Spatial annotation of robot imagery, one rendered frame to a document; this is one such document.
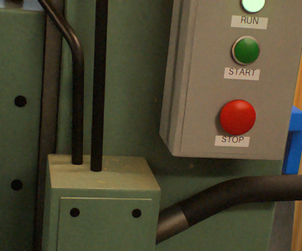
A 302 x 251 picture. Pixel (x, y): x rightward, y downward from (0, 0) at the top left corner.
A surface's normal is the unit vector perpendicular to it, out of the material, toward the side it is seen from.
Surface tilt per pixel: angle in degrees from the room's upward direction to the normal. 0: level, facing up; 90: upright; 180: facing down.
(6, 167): 90
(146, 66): 90
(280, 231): 82
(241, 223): 90
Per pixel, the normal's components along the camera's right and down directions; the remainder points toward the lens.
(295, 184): 0.22, -0.33
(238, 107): 0.16, 0.15
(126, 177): 0.10, -0.95
